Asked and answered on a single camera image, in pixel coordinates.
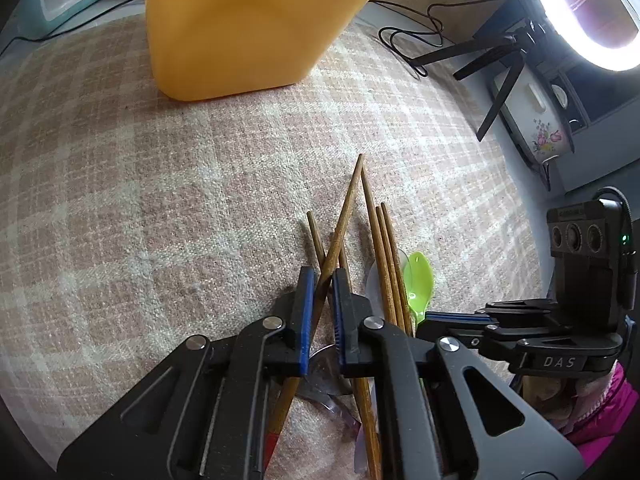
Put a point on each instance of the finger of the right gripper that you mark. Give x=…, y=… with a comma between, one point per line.
x=458, y=318

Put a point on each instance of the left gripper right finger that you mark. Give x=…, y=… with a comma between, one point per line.
x=442, y=412

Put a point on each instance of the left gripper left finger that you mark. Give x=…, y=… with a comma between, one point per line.
x=201, y=412

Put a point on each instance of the green plastic spoon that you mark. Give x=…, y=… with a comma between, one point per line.
x=419, y=285

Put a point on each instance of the pink sleeve forearm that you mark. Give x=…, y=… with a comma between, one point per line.
x=601, y=409

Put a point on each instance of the right gloved hand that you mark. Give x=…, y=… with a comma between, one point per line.
x=565, y=402

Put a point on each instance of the pink plaid tablecloth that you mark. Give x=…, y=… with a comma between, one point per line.
x=130, y=221

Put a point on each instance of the floral white rice cooker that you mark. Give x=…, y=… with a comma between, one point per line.
x=535, y=113

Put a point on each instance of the yellow plastic utensil bin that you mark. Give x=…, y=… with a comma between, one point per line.
x=207, y=49

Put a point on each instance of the black camera module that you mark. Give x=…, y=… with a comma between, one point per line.
x=592, y=244

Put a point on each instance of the white ring light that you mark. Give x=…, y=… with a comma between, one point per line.
x=603, y=32

